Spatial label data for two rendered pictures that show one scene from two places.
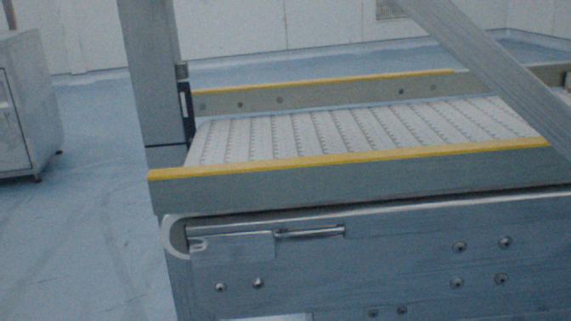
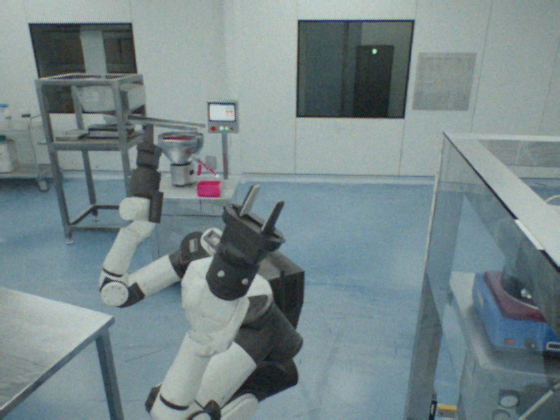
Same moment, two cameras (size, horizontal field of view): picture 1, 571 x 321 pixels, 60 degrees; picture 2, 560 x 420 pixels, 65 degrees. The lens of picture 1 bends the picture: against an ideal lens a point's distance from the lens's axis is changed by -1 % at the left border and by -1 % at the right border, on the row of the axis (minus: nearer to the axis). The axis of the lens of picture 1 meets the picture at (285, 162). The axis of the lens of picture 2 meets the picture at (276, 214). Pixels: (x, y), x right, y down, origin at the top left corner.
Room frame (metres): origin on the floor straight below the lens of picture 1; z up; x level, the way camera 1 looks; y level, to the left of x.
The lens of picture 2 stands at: (-0.40, 0.38, 1.83)
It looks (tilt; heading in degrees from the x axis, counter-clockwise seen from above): 22 degrees down; 11
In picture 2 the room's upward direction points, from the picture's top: straight up
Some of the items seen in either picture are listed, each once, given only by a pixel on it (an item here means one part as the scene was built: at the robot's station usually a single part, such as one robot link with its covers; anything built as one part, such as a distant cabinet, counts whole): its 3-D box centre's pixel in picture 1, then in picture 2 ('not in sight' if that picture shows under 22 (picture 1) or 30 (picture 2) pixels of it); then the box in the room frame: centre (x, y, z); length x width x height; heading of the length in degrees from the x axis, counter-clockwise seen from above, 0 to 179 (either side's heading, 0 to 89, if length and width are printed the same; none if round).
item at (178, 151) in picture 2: not in sight; (189, 159); (2.68, 1.67, 0.95); 0.49 x 0.36 x 0.37; 98
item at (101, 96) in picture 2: not in sight; (125, 166); (3.06, 2.45, 0.75); 1.43 x 1.06 x 1.50; 98
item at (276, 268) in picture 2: not in sight; (242, 308); (0.65, 0.69, 1.09); 0.34 x 0.30 x 0.36; 42
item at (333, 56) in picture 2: not in sight; (352, 70); (5.36, 0.57, 1.43); 1.38 x 0.01 x 1.16; 98
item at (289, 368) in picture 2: not in sight; (253, 376); (0.67, 0.67, 0.82); 0.28 x 0.13 x 0.18; 132
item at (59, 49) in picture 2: not in sight; (86, 69); (4.90, 3.91, 1.43); 1.32 x 0.01 x 1.11; 98
